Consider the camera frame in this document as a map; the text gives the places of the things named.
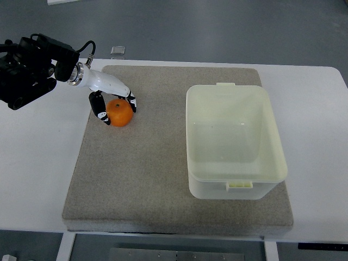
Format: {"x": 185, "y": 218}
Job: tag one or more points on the white table leg right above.
{"x": 271, "y": 251}

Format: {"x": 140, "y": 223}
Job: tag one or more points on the black control panel strip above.
{"x": 323, "y": 247}

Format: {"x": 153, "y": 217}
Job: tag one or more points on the grey foam mat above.
{"x": 134, "y": 179}

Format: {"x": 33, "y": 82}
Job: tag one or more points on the small white block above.
{"x": 8, "y": 257}

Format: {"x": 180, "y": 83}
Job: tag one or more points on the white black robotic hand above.
{"x": 100, "y": 83}

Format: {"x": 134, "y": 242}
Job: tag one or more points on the cream plastic box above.
{"x": 234, "y": 151}

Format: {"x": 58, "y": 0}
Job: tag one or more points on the orange fruit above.
{"x": 119, "y": 112}

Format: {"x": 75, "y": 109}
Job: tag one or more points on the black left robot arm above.
{"x": 32, "y": 67}

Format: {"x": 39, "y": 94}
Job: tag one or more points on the small clear plastic piece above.
{"x": 118, "y": 52}

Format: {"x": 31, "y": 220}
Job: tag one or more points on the white table leg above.
{"x": 66, "y": 246}
{"x": 271, "y": 251}

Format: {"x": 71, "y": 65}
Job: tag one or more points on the white table leg left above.
{"x": 66, "y": 246}

